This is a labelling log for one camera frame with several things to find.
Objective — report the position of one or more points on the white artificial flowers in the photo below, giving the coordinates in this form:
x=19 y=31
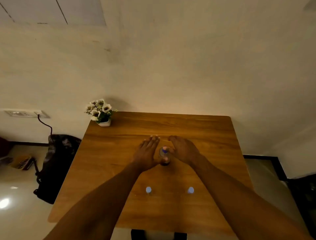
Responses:
x=98 y=110

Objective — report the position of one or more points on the dark red furniture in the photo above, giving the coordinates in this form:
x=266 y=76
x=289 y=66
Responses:
x=4 y=147

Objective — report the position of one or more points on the dark cabinet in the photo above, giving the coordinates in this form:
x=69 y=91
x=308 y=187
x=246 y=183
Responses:
x=303 y=202

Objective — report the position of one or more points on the person's left thumb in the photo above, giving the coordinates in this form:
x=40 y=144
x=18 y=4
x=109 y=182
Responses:
x=163 y=161

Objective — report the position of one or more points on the person's right hand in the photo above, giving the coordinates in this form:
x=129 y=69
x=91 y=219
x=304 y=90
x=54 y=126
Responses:
x=185 y=149

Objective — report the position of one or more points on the person's left hand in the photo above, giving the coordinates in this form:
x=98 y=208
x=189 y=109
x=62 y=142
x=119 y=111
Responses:
x=145 y=157

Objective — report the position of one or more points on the small clear bottle blue cap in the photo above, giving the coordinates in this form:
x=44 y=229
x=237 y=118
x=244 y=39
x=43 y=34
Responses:
x=164 y=152

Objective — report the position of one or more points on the person's left forearm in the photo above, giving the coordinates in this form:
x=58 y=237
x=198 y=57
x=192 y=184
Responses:
x=103 y=200

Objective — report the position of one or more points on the small bottle white cap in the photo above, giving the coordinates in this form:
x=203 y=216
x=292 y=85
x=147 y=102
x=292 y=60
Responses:
x=190 y=190
x=148 y=190

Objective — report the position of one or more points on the person's right forearm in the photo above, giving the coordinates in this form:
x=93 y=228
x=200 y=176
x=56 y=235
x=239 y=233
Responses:
x=237 y=197

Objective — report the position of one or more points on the white wall switch board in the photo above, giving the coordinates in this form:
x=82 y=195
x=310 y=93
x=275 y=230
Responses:
x=23 y=113

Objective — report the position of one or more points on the black backpack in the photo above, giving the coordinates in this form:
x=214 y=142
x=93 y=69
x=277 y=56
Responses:
x=58 y=165

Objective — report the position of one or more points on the pile of books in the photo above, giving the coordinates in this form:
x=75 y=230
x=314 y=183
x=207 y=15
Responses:
x=22 y=162

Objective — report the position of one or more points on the person's right fingers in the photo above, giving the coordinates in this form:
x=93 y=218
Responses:
x=175 y=143

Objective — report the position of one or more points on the small white flower pot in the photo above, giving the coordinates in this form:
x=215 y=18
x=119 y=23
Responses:
x=105 y=123

